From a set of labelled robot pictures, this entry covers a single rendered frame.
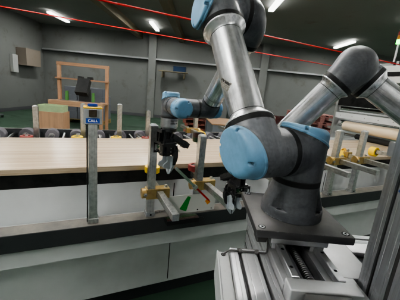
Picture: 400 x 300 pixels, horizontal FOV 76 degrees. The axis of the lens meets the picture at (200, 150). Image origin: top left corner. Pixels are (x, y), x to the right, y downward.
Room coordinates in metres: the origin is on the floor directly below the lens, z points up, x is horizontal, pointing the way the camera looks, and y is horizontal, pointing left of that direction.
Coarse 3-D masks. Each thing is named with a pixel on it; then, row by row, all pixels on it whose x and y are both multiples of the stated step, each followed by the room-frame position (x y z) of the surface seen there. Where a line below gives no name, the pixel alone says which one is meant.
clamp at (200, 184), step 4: (192, 180) 1.25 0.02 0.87; (204, 180) 1.26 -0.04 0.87; (208, 180) 1.27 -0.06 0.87; (212, 180) 1.28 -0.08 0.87; (188, 184) 1.27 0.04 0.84; (196, 184) 1.24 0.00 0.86; (200, 184) 1.25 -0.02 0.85; (212, 184) 1.28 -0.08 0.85; (192, 188) 1.23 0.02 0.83; (200, 188) 1.25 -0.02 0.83
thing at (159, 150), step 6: (162, 132) 1.06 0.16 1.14; (168, 132) 1.09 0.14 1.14; (162, 138) 1.08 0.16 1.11; (168, 138) 1.09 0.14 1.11; (162, 144) 1.05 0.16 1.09; (168, 144) 1.06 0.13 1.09; (174, 144) 1.09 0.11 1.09; (156, 150) 1.09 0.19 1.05; (162, 150) 1.04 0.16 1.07; (168, 150) 1.07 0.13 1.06; (174, 150) 1.09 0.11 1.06
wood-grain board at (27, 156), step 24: (0, 144) 1.48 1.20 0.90; (24, 144) 1.53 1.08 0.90; (48, 144) 1.58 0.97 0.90; (72, 144) 1.64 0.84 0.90; (120, 144) 1.77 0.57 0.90; (144, 144) 1.84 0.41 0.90; (192, 144) 2.00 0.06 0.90; (216, 144) 2.09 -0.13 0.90; (0, 168) 1.08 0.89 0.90; (24, 168) 1.11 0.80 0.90; (48, 168) 1.14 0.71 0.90; (72, 168) 1.19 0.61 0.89; (120, 168) 1.28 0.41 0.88; (144, 168) 1.34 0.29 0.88
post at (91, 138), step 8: (88, 128) 1.03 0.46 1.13; (96, 128) 1.04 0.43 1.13; (88, 136) 1.03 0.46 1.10; (96, 136) 1.04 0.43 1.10; (88, 144) 1.03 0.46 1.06; (96, 144) 1.04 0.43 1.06; (88, 152) 1.03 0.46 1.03; (96, 152) 1.04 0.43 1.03; (88, 160) 1.04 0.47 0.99; (96, 160) 1.04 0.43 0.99; (88, 168) 1.06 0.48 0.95; (96, 168) 1.04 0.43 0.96; (96, 176) 1.04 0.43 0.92; (96, 184) 1.04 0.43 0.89; (96, 192) 1.04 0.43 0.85; (96, 200) 1.04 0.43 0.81; (96, 208) 1.04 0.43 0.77; (88, 216) 1.05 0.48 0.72; (96, 216) 1.04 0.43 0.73
